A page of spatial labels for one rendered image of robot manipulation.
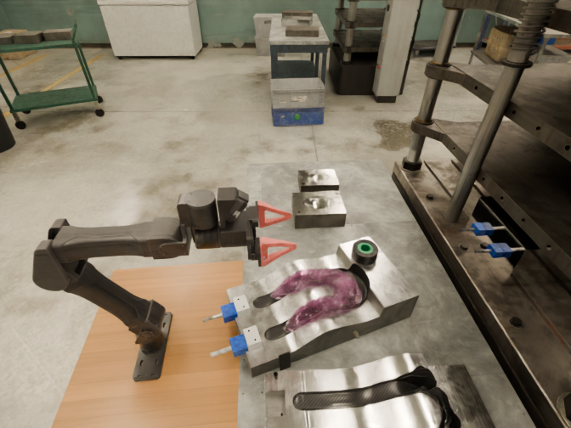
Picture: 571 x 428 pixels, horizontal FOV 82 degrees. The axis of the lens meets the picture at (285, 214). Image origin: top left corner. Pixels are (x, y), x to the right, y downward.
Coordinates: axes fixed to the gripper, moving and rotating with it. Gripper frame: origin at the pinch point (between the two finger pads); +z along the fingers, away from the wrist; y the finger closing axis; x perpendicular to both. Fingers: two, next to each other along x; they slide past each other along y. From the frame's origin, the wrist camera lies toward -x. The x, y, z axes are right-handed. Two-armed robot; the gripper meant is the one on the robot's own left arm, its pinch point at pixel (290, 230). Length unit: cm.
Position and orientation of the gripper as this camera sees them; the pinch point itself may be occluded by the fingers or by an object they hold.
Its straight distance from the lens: 70.8
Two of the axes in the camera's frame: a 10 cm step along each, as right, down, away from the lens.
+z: 10.0, -0.5, 0.8
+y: -1.0, -6.3, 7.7
